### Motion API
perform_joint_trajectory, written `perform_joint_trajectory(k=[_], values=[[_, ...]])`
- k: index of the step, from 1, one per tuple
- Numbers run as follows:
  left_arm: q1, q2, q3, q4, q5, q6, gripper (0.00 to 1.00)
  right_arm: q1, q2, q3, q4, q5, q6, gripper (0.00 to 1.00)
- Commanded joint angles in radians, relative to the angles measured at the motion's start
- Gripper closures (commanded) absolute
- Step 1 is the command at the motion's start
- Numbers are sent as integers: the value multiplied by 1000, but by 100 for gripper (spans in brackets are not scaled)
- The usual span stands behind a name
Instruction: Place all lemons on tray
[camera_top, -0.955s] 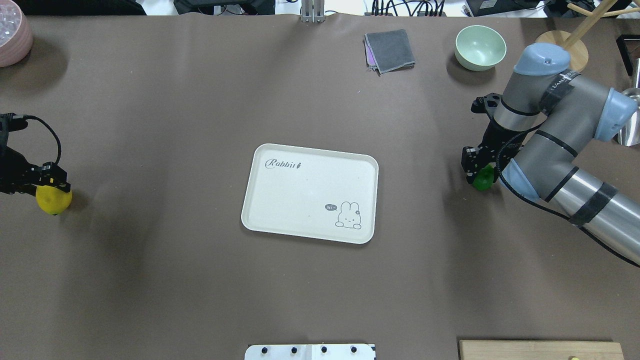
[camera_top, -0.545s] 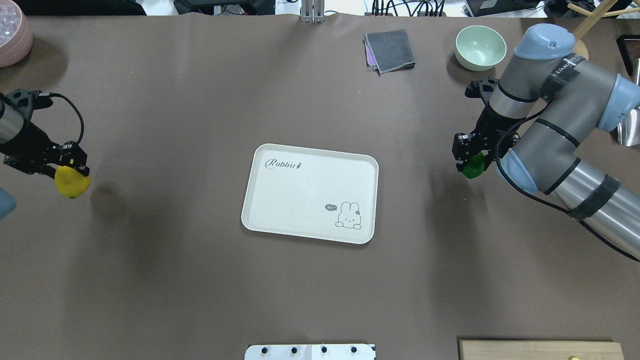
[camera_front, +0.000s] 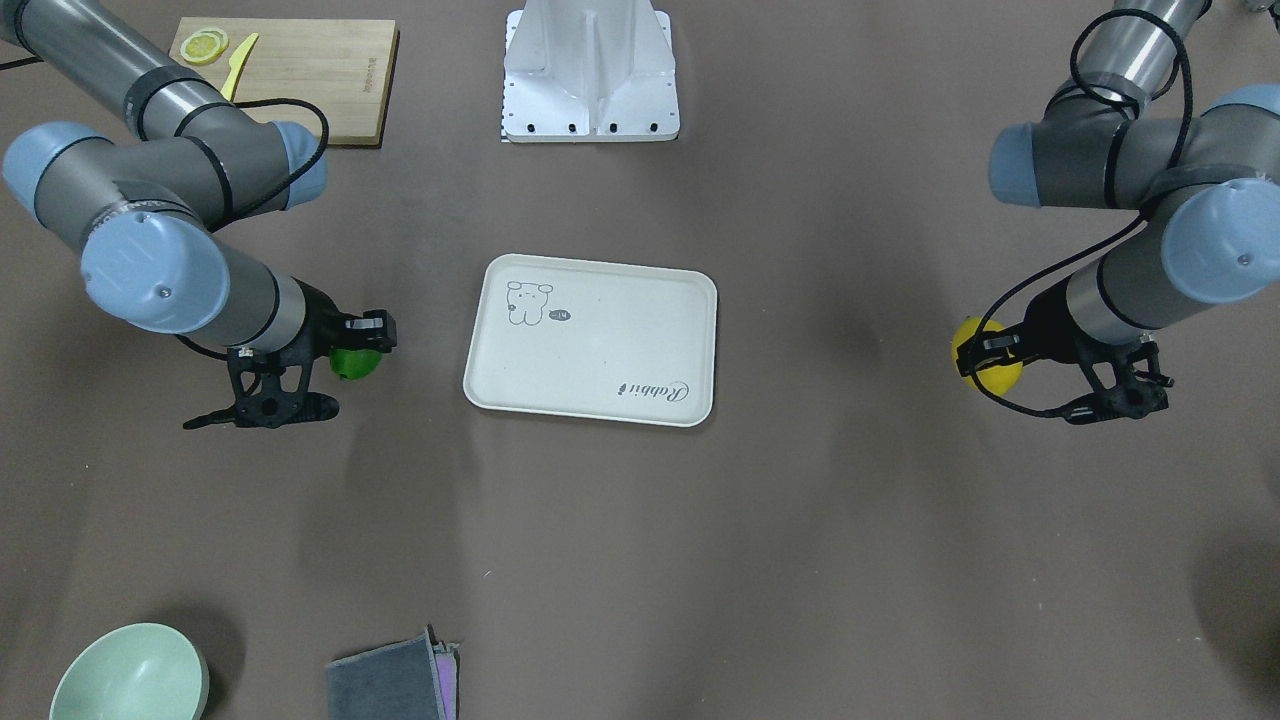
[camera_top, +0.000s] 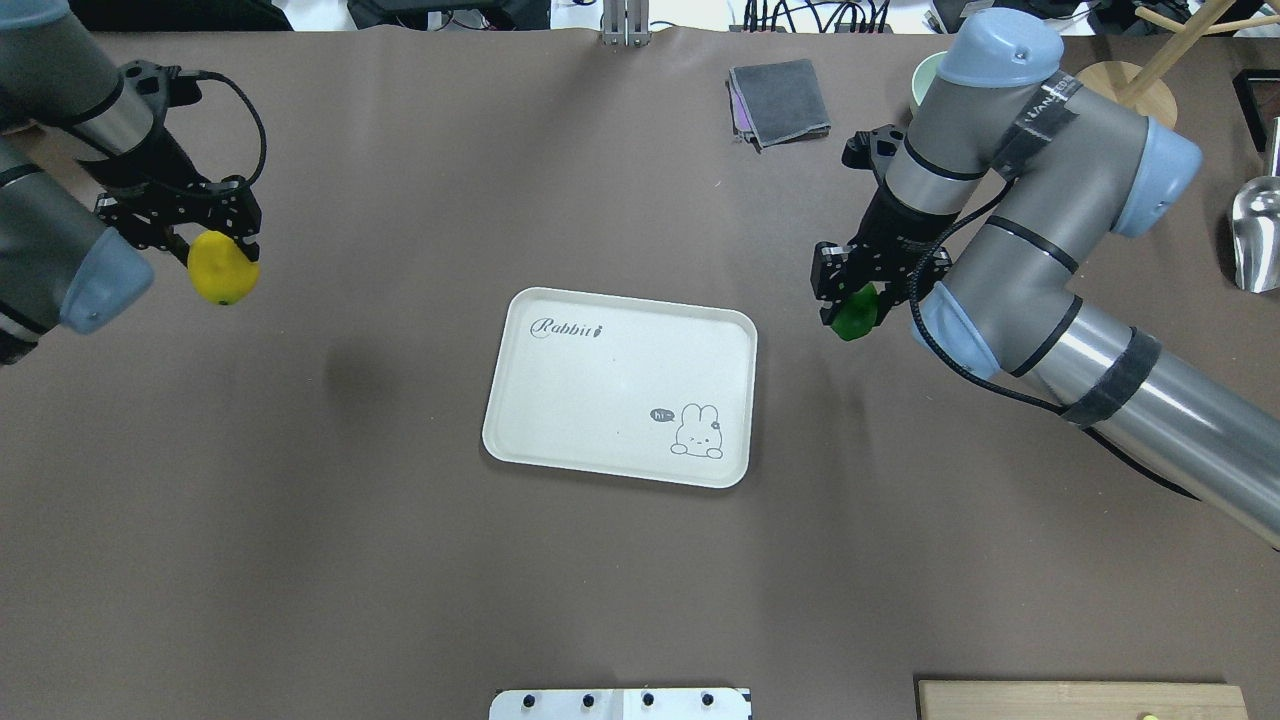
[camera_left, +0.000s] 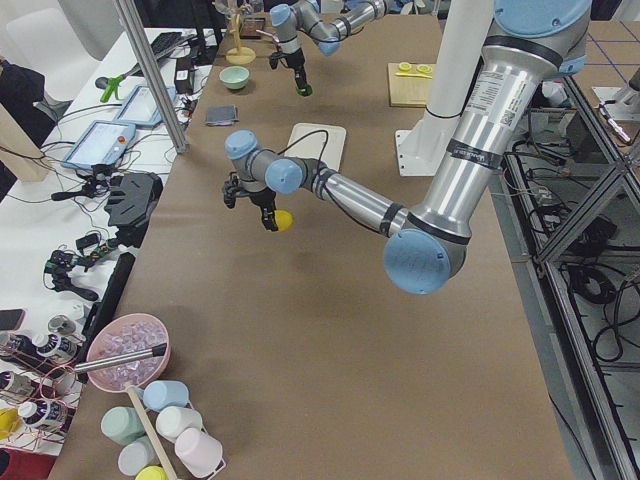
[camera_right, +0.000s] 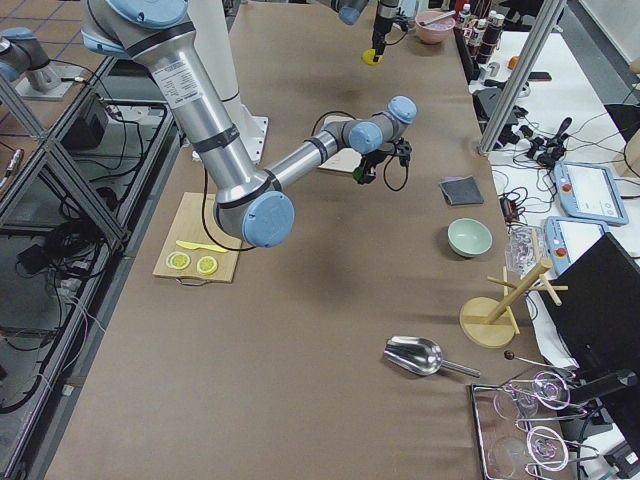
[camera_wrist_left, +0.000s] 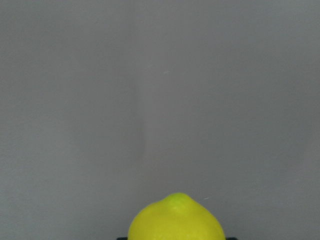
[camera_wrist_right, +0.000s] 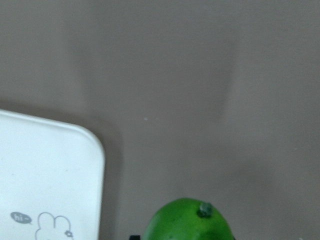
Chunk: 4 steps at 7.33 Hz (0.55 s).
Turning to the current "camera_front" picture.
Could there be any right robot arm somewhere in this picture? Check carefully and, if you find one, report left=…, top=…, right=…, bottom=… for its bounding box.
left=3, top=1, right=396, bottom=357

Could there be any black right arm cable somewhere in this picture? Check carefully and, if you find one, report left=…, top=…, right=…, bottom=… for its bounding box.
left=175, top=97, right=332, bottom=361

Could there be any yellow lemon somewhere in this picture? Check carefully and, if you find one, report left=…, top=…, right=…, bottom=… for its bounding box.
left=951, top=316, right=1024, bottom=397

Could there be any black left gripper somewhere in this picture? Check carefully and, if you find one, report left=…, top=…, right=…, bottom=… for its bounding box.
left=956, top=288, right=1101, bottom=375

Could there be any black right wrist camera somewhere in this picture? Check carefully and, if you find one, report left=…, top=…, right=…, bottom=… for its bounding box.
left=183, top=348, right=340, bottom=430

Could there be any grey folded cloth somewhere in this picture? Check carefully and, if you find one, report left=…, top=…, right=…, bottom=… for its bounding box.
left=325, top=628, right=460, bottom=719

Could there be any yellow plastic knife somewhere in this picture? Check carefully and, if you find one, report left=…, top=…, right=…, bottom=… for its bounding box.
left=220, top=32, right=260, bottom=102

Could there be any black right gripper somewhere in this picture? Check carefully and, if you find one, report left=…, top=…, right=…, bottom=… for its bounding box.
left=285, top=281, right=398, bottom=363

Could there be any pale green bowl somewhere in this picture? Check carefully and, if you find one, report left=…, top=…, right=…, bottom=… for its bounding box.
left=47, top=623, right=211, bottom=719

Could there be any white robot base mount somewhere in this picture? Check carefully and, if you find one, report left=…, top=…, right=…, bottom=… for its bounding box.
left=500, top=1, right=681, bottom=143

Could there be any wooden cutting board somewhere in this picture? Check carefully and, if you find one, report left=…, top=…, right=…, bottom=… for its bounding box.
left=169, top=17, right=399, bottom=147

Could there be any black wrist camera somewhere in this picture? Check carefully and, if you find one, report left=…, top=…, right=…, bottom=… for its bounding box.
left=1053, top=334, right=1174, bottom=425
left=183, top=348, right=340, bottom=430

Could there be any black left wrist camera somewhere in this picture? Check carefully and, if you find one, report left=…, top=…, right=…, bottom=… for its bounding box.
left=1053, top=334, right=1174, bottom=425

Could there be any lemon slice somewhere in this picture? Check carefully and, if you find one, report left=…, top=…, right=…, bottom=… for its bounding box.
left=179, top=27, right=230, bottom=67

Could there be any white rabbit tray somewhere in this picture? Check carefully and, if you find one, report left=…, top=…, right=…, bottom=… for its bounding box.
left=462, top=254, right=719, bottom=428

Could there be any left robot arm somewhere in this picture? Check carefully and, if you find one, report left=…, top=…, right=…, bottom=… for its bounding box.
left=956, top=1, right=1277, bottom=380

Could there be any green lime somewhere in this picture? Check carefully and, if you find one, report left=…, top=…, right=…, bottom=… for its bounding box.
left=328, top=348, right=384, bottom=380

